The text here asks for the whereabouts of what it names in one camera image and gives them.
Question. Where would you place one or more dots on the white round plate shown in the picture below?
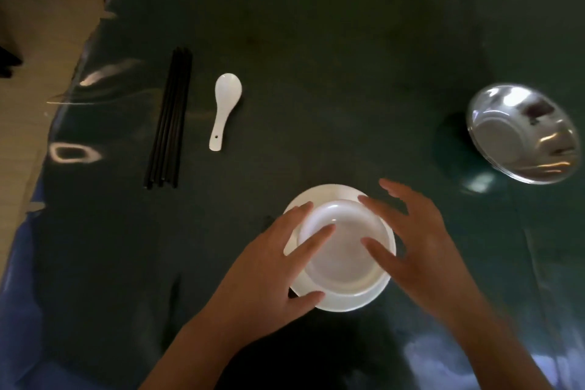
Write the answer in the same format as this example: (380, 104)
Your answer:
(338, 303)

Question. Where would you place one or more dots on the person's left thumb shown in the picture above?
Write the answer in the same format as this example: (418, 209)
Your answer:
(307, 300)

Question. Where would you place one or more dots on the shiny steel bowl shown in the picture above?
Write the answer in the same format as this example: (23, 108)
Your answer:
(521, 138)

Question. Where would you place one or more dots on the white plastic bowl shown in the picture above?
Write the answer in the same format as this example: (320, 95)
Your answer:
(347, 261)

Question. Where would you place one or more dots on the person's left middle finger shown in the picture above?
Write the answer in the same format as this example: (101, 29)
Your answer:
(298, 215)

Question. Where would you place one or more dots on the black chopstick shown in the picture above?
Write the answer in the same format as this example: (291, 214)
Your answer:
(168, 120)
(174, 120)
(182, 122)
(161, 122)

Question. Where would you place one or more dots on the white ceramic soup spoon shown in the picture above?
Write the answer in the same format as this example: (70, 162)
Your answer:
(224, 106)

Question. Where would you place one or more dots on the person's right forearm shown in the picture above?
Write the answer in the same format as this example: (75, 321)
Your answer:
(498, 348)

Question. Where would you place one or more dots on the person's left hand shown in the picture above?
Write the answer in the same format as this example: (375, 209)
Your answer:
(256, 275)

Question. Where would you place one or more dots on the dark green tablecloth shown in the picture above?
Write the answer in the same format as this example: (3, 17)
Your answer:
(347, 60)

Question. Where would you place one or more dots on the person's right middle finger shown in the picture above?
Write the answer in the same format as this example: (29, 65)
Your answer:
(398, 191)

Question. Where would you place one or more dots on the person's left forearm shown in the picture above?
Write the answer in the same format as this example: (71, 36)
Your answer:
(192, 357)

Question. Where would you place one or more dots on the person's right hand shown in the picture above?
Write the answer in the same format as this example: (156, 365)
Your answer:
(425, 252)

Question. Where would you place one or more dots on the person's right thumb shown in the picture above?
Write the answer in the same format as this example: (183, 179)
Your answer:
(379, 253)

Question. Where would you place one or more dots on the clear plastic table cover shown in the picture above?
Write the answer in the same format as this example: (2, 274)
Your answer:
(82, 97)

